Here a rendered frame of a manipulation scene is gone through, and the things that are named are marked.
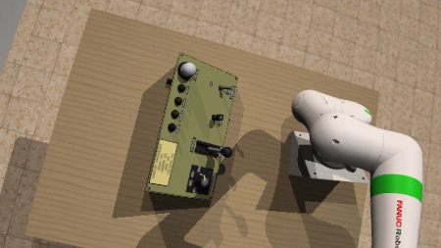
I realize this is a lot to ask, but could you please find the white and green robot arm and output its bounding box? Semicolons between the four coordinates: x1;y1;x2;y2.
291;90;422;248

